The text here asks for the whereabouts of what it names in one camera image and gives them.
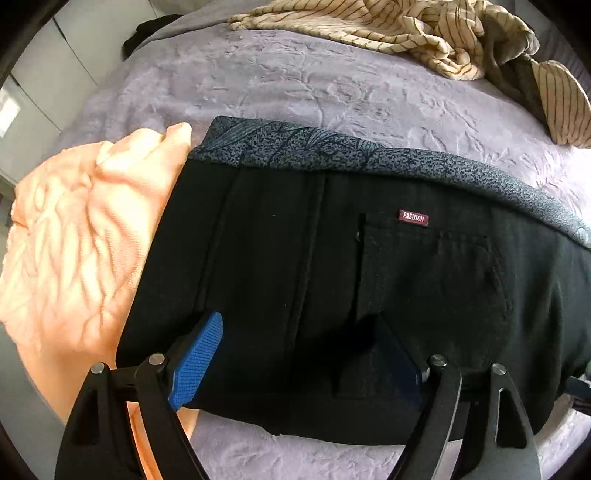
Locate white cabinet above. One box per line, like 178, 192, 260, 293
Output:
0, 9, 121, 185

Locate black pants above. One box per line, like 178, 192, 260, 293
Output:
115, 115, 591, 446

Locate purple embossed blanket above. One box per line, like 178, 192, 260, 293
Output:
46, 14, 591, 480

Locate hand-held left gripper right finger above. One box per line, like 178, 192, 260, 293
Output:
369, 316, 541, 480

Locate orange cloth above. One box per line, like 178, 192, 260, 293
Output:
0, 122, 201, 480

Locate grey garment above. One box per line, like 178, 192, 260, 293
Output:
480, 25, 555, 134

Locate black cloth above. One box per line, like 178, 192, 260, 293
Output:
122, 14, 185, 58

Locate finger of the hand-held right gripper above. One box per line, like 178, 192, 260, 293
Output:
566, 360, 591, 411

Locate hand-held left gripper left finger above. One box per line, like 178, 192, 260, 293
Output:
54, 311, 225, 480

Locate cream striped garment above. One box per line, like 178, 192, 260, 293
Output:
228, 0, 591, 148

